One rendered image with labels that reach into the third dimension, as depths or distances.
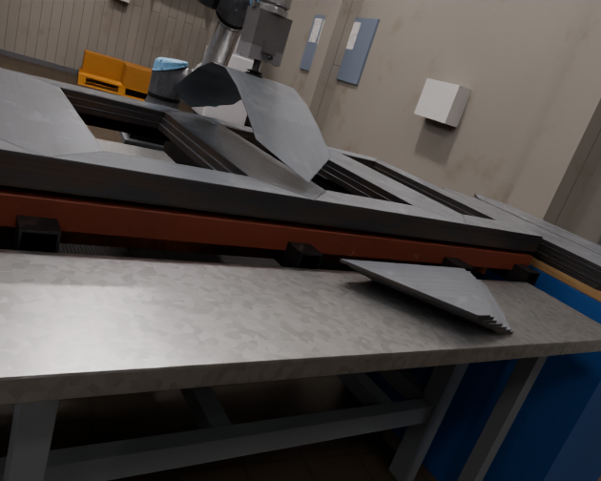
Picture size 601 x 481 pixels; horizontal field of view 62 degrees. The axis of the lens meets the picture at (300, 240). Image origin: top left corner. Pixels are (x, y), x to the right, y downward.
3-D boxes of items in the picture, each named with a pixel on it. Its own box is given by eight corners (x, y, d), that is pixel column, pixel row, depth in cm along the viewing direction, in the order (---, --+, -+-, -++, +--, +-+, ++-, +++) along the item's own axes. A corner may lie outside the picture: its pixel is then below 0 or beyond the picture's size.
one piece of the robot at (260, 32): (270, -11, 104) (248, 69, 108) (304, 4, 109) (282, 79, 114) (249, -13, 111) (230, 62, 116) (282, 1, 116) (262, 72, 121)
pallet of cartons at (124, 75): (154, 96, 850) (159, 71, 836) (162, 106, 778) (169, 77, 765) (75, 76, 791) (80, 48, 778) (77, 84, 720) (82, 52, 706)
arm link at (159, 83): (147, 88, 188) (155, 51, 184) (183, 97, 193) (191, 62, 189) (147, 93, 178) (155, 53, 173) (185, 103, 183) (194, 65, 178)
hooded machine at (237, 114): (242, 133, 777) (271, 31, 732) (200, 122, 745) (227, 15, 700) (229, 122, 841) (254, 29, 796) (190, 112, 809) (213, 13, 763)
